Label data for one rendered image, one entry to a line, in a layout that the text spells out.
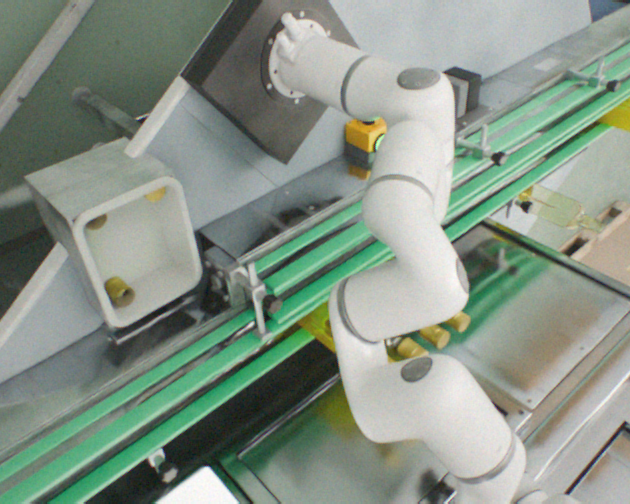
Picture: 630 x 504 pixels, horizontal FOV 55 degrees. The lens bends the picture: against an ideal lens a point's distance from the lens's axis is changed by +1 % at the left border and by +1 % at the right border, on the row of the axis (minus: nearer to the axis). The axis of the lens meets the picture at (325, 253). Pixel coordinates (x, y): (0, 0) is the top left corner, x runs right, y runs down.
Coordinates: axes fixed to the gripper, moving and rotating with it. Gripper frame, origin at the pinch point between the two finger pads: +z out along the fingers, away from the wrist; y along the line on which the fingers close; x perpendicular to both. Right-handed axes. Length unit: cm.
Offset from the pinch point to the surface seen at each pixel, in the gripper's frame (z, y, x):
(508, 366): 10.8, -15.5, -25.7
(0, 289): 88, -16, 64
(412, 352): 11.3, 1.4, -1.8
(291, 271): 27.8, 13.7, 12.5
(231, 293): 32.0, 9.8, 22.5
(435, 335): 12.4, 1.7, -7.4
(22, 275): 91, -15, 59
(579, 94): 51, 15, -76
